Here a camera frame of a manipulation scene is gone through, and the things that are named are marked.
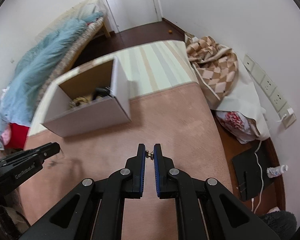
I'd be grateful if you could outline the black pad on floor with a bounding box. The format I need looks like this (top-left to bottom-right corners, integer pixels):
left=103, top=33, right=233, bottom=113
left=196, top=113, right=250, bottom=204
left=232, top=145, right=274, bottom=202

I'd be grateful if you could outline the blue duvet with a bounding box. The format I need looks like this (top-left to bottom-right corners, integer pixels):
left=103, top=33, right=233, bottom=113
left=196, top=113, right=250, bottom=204
left=0, top=11, right=103, bottom=150

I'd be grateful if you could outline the dark fluffy item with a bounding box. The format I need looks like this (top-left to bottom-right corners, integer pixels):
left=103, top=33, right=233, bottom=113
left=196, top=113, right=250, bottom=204
left=259, top=211, right=297, bottom=239

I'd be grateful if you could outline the white cardboard box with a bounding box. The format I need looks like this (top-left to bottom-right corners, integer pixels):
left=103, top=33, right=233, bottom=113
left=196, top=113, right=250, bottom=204
left=42, top=57, right=131, bottom=138

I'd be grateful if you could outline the red white plastic bag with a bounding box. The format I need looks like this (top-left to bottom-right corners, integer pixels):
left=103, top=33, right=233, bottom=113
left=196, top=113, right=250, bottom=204
left=216, top=111, right=260, bottom=144

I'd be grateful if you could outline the black wristband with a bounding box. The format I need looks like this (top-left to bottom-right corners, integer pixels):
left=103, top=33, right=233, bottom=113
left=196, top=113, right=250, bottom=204
left=93, top=87, right=110, bottom=100

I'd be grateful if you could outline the pink and striped table mat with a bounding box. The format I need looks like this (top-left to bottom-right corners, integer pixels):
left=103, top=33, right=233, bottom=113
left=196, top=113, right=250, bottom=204
left=20, top=82, right=231, bottom=239

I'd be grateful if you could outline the checkered brown fabric bag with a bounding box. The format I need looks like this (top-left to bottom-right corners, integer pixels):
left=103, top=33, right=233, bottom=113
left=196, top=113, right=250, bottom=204
left=185, top=33, right=270, bottom=141

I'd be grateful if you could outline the white door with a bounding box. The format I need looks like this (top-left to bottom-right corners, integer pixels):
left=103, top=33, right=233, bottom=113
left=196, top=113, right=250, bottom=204
left=103, top=0, right=162, bottom=33

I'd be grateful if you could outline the white charging cable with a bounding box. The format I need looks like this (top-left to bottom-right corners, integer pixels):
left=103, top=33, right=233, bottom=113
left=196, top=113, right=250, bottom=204
left=236, top=113, right=288, bottom=214

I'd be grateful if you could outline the wooden bead bracelet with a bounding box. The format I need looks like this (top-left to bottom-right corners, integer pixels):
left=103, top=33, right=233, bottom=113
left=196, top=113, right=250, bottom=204
left=69, top=95, right=94, bottom=108

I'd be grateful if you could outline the wall socket strip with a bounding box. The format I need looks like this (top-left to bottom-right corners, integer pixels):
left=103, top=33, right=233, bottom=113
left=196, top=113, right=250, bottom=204
left=243, top=54, right=296, bottom=129

